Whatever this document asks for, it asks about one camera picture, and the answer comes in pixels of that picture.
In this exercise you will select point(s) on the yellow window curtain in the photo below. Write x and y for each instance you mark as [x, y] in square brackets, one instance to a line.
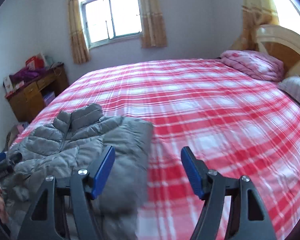
[79, 48]
[153, 25]

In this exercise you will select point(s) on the person's left hand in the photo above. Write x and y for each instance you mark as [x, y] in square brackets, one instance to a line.
[3, 213]

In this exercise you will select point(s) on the pink folded quilt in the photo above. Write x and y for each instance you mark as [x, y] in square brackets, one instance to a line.
[257, 65]

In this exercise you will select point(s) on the grey puffer down jacket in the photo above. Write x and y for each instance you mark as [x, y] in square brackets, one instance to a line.
[71, 143]

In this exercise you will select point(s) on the cream wooden headboard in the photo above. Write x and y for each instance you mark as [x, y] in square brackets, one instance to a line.
[281, 43]

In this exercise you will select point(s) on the clothes pile on floor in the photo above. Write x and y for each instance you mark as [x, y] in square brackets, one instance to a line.
[13, 134]

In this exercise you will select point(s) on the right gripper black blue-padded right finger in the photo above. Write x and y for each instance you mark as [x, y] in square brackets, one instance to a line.
[248, 217]

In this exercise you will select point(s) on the white red box on desk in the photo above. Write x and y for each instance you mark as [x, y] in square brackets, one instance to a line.
[8, 84]

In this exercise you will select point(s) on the red white plaid bed sheet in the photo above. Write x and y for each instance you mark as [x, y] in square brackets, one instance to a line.
[237, 125]

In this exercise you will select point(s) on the yellow left window curtain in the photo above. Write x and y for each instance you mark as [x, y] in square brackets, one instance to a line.
[79, 48]

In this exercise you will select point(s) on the yellow curtain by headboard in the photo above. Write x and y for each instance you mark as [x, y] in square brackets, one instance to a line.
[254, 14]

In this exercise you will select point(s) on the purple cloth on desk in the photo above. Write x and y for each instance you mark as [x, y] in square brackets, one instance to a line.
[26, 75]

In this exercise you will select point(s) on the brown wooden desk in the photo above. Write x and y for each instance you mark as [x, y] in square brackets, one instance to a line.
[29, 100]

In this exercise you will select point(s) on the window with grey frame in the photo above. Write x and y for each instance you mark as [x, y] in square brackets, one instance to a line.
[106, 21]

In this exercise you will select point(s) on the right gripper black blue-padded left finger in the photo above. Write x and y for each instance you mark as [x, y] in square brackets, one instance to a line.
[46, 217]

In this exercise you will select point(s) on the striped grey pillow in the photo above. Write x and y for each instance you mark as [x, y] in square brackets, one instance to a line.
[291, 86]

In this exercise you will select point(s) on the yellow right window curtain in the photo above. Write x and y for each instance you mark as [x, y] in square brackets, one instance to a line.
[153, 25]

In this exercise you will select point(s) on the red gift bag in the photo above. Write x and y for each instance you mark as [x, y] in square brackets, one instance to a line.
[34, 63]

